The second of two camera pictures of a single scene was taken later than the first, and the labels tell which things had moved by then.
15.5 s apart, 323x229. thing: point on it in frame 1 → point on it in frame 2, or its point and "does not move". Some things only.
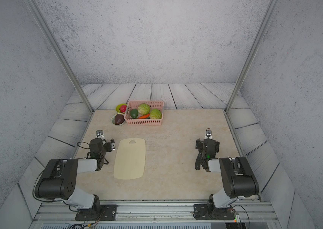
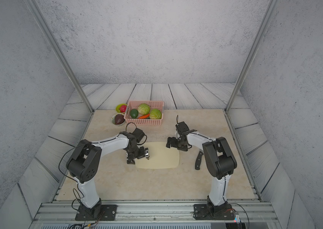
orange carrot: x=144 y=116 does not move
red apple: x=123 y=108 does not move
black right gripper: x=200 y=144 → x=172 y=144
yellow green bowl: x=117 y=108 does not move
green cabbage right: x=155 y=114 does not move
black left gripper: x=108 y=147 → x=144 y=154
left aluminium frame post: x=39 y=16 does not move
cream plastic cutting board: x=130 y=160 → x=160 y=157
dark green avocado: x=134 y=113 does not move
